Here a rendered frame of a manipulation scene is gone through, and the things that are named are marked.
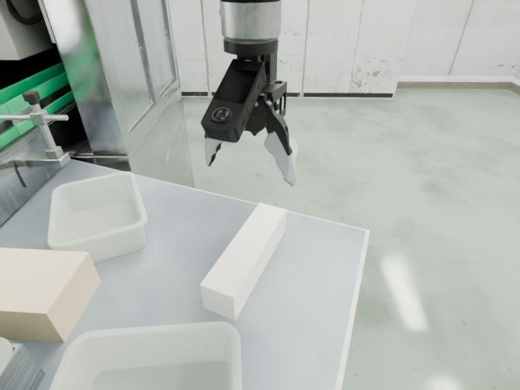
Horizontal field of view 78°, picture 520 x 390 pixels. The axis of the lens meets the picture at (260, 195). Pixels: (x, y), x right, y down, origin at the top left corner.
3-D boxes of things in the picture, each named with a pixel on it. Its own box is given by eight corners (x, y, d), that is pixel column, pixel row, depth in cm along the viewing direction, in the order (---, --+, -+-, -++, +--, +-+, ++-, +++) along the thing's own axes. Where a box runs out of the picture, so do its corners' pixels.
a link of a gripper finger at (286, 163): (317, 164, 51) (288, 114, 49) (306, 183, 47) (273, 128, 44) (302, 171, 53) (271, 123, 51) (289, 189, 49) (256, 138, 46)
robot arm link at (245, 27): (267, 4, 35) (203, 1, 38) (267, 49, 38) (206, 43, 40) (290, -2, 41) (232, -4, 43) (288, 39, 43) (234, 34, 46)
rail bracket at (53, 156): (29, 176, 82) (-13, 88, 69) (94, 177, 82) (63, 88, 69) (18, 187, 79) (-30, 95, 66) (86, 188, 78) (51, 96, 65)
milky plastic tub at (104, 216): (141, 197, 83) (133, 169, 78) (157, 254, 67) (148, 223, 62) (65, 216, 77) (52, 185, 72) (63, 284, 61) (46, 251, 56)
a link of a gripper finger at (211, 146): (223, 154, 58) (250, 119, 52) (206, 169, 53) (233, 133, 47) (210, 142, 58) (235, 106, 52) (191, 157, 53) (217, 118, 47)
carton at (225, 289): (285, 230, 71) (286, 209, 67) (235, 320, 53) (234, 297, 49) (259, 224, 73) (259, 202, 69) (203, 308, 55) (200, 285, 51)
